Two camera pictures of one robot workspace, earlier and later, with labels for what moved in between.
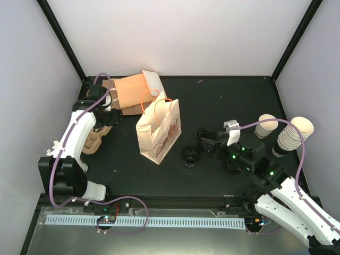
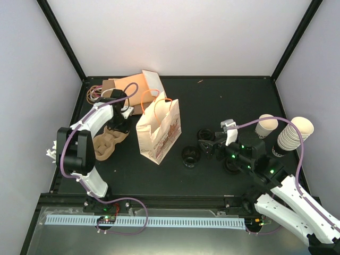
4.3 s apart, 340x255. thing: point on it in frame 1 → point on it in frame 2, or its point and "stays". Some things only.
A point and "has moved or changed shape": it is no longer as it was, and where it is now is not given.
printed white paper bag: [161, 125] stays
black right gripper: [210, 152] stays
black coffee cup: [190, 156] stays
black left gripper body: [108, 120] → [118, 124]
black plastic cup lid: [232, 164] stays
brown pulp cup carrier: [93, 141] has moved or changed shape
